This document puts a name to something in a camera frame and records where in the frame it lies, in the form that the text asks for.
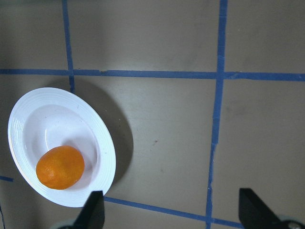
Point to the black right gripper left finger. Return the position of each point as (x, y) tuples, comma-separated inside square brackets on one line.
[(92, 215)]

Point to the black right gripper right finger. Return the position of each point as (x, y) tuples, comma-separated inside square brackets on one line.
[(254, 213)]

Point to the orange fruit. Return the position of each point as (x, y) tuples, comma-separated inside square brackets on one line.
[(60, 168)]

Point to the white round plate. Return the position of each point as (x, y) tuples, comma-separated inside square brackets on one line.
[(45, 118)]

